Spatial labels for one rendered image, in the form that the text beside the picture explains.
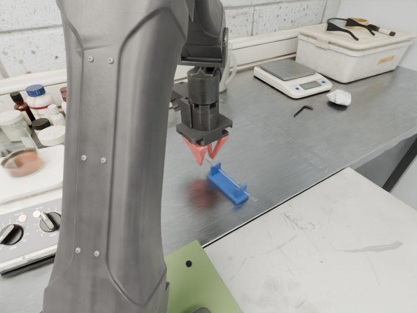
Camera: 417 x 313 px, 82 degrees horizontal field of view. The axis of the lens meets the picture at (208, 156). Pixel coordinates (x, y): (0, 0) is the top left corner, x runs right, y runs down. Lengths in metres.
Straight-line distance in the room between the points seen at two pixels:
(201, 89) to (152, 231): 0.30
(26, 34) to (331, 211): 0.88
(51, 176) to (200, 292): 0.32
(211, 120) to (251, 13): 0.75
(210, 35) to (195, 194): 0.30
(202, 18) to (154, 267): 0.27
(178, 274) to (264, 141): 0.42
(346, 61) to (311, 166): 0.55
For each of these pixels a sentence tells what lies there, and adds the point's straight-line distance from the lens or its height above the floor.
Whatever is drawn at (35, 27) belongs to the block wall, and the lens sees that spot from 0.88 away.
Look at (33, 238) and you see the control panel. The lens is 0.49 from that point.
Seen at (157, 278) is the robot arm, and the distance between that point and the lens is 0.18.
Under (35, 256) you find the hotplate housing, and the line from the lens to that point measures 0.49.
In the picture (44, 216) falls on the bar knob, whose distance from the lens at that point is 0.47.
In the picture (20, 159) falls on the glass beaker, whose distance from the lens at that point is 0.50.
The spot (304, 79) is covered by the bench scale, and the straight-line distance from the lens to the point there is 0.99.
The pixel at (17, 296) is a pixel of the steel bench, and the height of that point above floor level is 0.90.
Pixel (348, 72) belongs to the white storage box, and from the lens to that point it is 1.08.
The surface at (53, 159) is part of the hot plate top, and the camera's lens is 0.54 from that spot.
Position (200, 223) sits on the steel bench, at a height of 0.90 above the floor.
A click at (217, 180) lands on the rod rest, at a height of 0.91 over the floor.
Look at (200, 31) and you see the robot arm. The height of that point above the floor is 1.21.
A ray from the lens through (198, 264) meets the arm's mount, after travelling 0.35.
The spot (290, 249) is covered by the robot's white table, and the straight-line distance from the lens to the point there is 0.46.
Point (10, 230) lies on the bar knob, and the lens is 0.48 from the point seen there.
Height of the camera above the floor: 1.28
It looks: 40 degrees down
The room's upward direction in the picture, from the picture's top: straight up
